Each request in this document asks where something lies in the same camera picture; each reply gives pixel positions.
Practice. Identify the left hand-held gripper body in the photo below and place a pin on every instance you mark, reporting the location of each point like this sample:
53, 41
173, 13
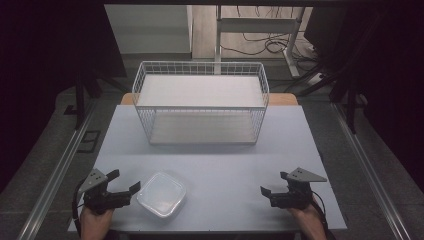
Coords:
100, 197

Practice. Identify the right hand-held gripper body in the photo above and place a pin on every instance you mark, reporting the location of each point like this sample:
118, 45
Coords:
296, 196

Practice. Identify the clear plastic container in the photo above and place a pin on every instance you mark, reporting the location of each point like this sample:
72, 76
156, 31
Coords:
162, 195

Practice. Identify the person's right hand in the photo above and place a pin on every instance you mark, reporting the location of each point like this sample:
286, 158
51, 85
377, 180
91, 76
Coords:
305, 213

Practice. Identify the person's left hand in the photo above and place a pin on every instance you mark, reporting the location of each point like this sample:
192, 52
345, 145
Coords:
95, 220

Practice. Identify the black floor plate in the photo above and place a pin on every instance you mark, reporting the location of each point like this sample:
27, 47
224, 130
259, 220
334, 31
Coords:
89, 141

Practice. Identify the wooden board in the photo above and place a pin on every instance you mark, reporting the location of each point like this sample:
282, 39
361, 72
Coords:
283, 99

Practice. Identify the black metal stand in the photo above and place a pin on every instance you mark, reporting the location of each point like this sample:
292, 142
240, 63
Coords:
350, 83
80, 100

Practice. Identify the white power strip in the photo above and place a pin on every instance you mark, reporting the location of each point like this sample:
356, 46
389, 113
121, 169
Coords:
315, 79

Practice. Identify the dark curtain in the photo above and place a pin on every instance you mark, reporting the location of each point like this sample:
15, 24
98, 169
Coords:
40, 66
396, 83

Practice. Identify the white cabinet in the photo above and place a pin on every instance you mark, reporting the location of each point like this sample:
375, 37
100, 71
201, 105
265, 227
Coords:
150, 30

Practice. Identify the aluminium rail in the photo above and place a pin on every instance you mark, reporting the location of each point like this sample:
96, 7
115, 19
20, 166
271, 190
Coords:
56, 173
366, 170

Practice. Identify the white desk frame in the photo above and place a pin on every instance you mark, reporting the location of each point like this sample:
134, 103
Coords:
256, 25

